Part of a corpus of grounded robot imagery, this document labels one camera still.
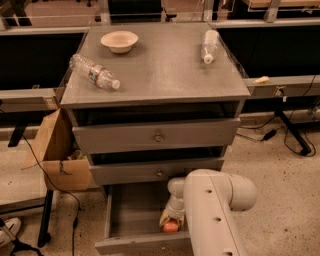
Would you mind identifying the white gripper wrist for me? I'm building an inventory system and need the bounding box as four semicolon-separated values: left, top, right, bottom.
159;178;185;231

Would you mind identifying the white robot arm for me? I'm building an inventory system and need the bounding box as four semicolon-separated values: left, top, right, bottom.
159;169;257;256

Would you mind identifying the grey open bottom drawer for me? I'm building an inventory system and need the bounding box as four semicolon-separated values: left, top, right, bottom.
95;181;192;255

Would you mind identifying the grey middle drawer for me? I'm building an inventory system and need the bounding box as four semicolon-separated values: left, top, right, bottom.
90;157;224;185

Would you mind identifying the grey top drawer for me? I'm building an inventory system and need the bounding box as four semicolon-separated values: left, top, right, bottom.
73;118;240;154

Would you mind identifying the grey wooden drawer cabinet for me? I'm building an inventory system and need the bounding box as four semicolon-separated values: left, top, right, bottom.
60;22;252;194

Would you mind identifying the brown cardboard box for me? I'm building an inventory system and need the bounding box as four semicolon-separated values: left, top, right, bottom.
22;109;92;191

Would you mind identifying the black table leg left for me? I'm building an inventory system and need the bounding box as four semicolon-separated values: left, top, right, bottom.
37;190;53;248

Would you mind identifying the black table leg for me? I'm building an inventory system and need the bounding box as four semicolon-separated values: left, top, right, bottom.
274;110;311;156
37;190;53;248

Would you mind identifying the black table leg right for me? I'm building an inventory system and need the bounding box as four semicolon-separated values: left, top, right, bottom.
274;110;311;156

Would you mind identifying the black tripod stand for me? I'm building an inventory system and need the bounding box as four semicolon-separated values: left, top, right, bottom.
0;218;44;256

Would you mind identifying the white sneaker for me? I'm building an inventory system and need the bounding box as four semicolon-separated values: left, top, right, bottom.
0;218;21;248

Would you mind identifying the labelled clear plastic bottle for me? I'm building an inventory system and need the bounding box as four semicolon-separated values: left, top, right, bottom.
69;54;121;90

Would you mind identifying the small yellow foam piece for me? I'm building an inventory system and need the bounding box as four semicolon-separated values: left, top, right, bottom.
254;76;269;84

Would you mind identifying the clear plastic bottle white cap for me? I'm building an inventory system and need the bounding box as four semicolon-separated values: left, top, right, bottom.
201;30;219;64

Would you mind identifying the beige bowl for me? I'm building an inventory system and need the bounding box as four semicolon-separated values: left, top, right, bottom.
100;31;138;54

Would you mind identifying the black floor cable left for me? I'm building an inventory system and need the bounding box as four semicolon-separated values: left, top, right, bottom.
19;133;82;256

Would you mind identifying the black power adapter cable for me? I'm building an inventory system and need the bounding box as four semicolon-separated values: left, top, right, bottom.
237;74;318;158

